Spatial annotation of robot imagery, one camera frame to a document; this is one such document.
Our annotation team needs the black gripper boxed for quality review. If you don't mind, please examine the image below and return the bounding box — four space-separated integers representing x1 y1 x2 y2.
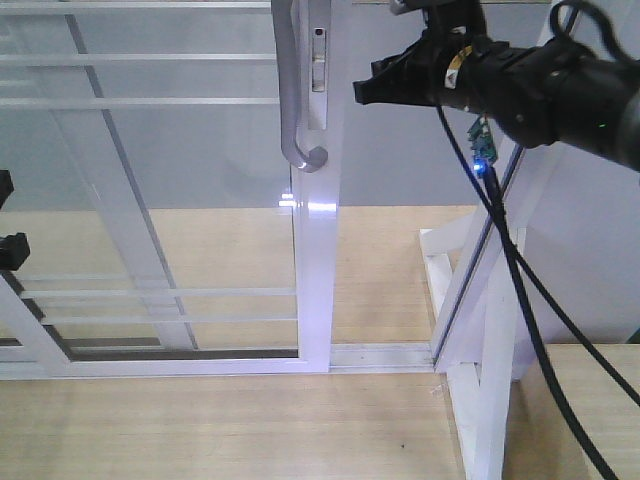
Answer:
353 1 510 108

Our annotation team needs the grey door handle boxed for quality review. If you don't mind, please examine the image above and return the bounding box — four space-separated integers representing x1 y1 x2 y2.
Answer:
270 0 328 173

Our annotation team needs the white sliding glass door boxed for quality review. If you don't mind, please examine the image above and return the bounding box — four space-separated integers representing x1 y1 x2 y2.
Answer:
1 1 349 380

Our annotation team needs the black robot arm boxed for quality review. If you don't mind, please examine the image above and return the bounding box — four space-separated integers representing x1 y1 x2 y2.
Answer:
354 1 639 170

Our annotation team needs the grey door lock plate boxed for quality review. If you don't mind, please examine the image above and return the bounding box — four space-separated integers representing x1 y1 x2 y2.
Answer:
307 0 331 131

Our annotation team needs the black left robot part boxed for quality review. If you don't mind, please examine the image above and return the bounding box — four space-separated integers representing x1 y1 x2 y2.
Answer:
1 170 31 271

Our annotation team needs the green circuit board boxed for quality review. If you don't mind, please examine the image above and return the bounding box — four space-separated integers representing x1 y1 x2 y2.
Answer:
467 115 498 171

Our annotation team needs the aluminium floor track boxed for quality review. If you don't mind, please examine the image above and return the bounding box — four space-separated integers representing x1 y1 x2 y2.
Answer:
329 342 434 374

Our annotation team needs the white diagonal support brace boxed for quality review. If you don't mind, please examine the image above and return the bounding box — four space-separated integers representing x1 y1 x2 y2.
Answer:
418 227 529 480

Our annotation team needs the white fixed glass panel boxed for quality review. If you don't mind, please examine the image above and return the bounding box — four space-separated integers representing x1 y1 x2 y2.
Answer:
0 0 201 379

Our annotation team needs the light wooden platform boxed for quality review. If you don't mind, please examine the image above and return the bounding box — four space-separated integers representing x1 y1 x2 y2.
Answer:
1 205 470 479

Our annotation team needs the light wooden box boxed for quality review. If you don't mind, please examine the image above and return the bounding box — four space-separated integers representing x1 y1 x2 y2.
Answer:
503 344 639 479

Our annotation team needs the white door frame post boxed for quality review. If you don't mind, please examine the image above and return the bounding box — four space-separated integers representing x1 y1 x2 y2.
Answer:
420 139 569 373

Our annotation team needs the black cable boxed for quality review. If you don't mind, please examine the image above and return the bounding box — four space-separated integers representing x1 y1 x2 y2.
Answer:
434 0 640 480

